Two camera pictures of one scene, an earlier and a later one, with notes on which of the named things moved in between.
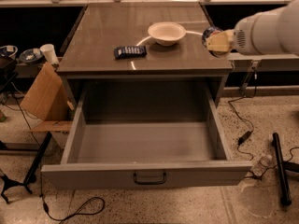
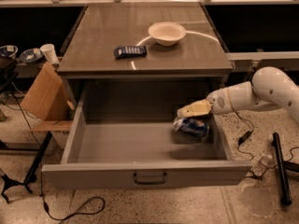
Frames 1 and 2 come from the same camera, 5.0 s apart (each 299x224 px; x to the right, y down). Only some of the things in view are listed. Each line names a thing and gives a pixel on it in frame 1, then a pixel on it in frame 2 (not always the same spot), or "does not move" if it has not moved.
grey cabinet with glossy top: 103,27 does not move
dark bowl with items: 31,55 does not move
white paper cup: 49,52 does not move
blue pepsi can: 210,32 → 191,127
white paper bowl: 166,34 does not move
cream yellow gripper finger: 220,42 → 199,107
